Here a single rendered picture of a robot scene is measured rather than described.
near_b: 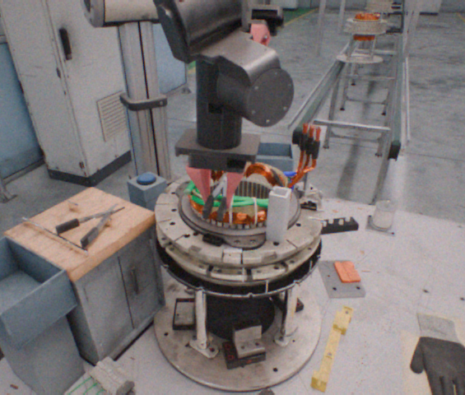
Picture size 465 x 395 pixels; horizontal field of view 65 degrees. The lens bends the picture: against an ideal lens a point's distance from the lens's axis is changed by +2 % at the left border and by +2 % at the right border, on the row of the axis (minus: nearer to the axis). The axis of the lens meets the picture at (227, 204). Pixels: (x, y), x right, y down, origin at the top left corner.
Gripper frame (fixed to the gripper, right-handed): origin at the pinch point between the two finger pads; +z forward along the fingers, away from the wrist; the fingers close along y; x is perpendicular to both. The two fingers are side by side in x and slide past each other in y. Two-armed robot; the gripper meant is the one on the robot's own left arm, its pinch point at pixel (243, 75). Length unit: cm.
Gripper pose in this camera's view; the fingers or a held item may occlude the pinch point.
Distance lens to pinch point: 61.1
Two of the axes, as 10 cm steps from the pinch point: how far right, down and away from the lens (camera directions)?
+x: 2.3, -1.8, 9.6
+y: 9.7, 1.5, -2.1
